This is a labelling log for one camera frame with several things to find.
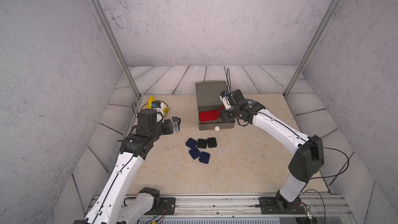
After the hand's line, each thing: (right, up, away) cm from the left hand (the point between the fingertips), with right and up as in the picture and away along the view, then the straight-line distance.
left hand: (175, 120), depth 73 cm
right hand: (+25, +3, +11) cm, 27 cm away
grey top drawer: (+24, -3, +11) cm, 26 cm away
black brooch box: (+12, -16, +20) cm, 29 cm away
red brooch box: (+18, +2, +8) cm, 19 cm away
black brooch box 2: (+18, -15, +20) cm, 31 cm away
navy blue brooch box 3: (+14, -22, +16) cm, 31 cm away
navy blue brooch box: (+6, -16, +20) cm, 26 cm away
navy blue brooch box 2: (+8, -20, +17) cm, 28 cm away
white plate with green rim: (-14, +6, +39) cm, 42 cm away
